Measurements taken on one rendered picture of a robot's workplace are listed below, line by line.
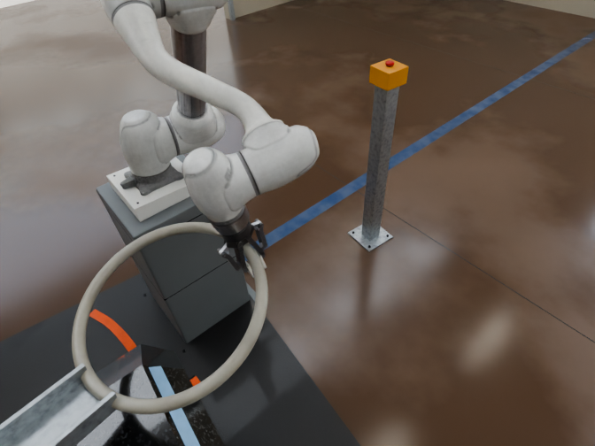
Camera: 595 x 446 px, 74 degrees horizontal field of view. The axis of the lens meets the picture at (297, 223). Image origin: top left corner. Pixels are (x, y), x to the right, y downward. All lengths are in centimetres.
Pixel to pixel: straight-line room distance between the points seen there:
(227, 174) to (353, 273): 161
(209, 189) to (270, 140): 16
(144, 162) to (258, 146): 82
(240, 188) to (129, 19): 48
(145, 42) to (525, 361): 201
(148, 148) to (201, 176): 79
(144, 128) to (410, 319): 154
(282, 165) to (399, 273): 163
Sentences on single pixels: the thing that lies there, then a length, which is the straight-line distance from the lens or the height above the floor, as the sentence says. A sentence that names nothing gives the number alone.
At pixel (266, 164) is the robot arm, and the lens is 80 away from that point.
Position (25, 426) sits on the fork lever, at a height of 99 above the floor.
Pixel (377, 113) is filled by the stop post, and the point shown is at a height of 86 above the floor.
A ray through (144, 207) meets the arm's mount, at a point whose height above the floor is 85.
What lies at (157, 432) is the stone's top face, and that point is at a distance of 111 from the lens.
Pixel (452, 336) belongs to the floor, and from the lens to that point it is 218.
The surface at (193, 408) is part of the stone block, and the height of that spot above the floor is 77.
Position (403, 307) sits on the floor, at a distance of 221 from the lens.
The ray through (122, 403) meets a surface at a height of 99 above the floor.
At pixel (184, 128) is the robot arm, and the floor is 107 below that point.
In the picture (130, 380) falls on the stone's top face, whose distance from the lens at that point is 119.
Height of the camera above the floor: 182
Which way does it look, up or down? 45 degrees down
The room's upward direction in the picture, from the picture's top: 4 degrees counter-clockwise
